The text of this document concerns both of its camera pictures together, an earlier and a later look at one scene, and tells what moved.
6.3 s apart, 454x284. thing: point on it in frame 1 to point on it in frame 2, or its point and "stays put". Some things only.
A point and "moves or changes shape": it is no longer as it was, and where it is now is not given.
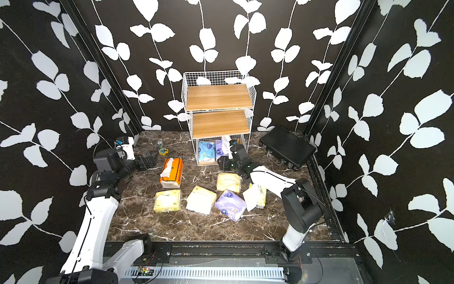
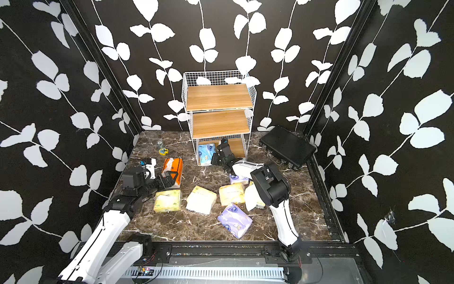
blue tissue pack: (207, 151) stays put
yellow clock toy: (163, 151) stays put
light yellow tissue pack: (167, 200) stays put
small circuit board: (142, 271) stays put
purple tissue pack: (231, 205) to (236, 222)
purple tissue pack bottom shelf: (219, 149) moves or changes shape
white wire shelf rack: (221, 105) stays put
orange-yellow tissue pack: (201, 200) stays put
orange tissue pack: (171, 177) stays put
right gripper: (224, 162) to (214, 157)
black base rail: (169, 252) stays put
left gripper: (151, 163) to (169, 182)
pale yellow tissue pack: (255, 196) stays put
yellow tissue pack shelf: (229, 181) to (232, 193)
